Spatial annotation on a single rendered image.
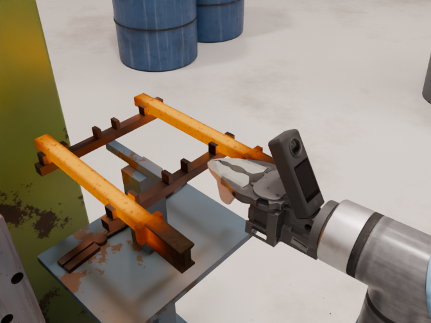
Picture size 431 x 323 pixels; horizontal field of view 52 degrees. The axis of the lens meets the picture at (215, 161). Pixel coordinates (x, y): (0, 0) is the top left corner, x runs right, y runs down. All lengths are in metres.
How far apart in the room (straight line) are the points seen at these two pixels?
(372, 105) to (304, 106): 0.44
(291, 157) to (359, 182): 1.81
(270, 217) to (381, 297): 0.17
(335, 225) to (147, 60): 2.86
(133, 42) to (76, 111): 0.70
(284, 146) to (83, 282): 0.57
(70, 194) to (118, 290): 0.34
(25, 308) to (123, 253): 0.22
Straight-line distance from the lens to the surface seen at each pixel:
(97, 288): 0.97
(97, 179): 0.78
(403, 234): 0.57
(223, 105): 2.91
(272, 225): 0.63
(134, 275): 0.97
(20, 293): 0.97
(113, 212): 0.72
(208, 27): 3.80
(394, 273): 0.56
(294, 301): 1.80
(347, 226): 0.57
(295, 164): 0.58
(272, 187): 0.63
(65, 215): 1.22
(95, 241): 1.04
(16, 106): 1.01
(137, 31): 3.28
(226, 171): 0.66
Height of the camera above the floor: 1.45
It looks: 37 degrees down
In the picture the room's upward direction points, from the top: straight up
